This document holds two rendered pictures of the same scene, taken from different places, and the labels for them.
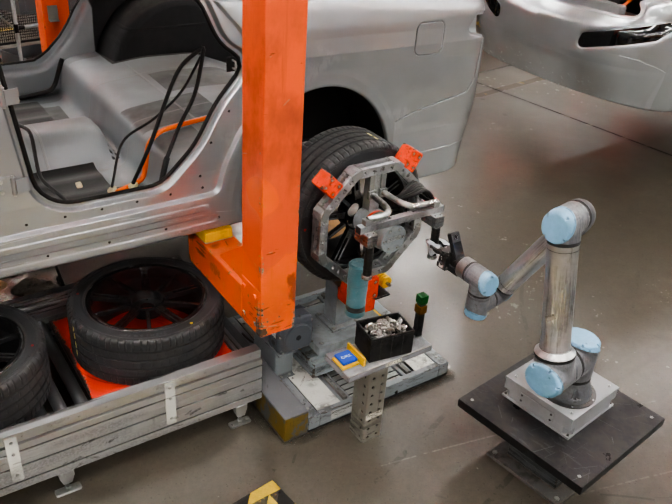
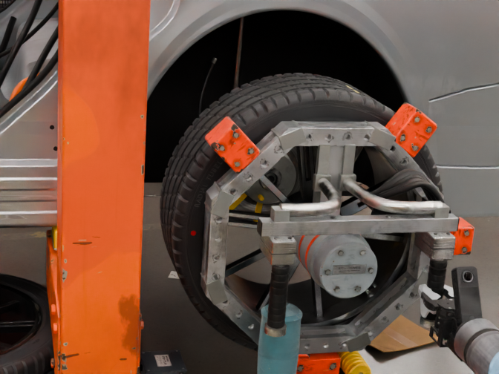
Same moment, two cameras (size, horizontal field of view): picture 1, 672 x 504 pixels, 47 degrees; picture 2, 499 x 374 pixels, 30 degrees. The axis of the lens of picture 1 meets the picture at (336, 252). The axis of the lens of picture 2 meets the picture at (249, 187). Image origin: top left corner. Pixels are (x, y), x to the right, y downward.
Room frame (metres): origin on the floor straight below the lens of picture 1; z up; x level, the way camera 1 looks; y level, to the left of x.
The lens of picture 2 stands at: (0.98, -0.65, 1.60)
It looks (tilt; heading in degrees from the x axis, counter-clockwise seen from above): 18 degrees down; 20
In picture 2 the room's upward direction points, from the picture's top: 4 degrees clockwise
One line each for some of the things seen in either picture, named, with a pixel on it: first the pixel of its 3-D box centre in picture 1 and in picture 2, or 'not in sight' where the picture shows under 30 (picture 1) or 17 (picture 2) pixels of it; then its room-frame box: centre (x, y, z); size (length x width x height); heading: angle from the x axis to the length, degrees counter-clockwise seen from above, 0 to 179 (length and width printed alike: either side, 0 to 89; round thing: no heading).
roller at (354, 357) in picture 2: (371, 270); (343, 350); (3.04, -0.17, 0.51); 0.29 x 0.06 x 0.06; 36
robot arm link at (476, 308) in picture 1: (478, 302); not in sight; (2.57, -0.59, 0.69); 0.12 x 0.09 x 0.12; 137
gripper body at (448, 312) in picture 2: (452, 260); (459, 327); (2.70, -0.48, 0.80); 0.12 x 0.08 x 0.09; 36
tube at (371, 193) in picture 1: (370, 200); (304, 181); (2.73, -0.12, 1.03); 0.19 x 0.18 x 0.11; 36
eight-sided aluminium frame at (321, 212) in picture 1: (369, 221); (322, 240); (2.89, -0.13, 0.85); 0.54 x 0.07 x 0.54; 126
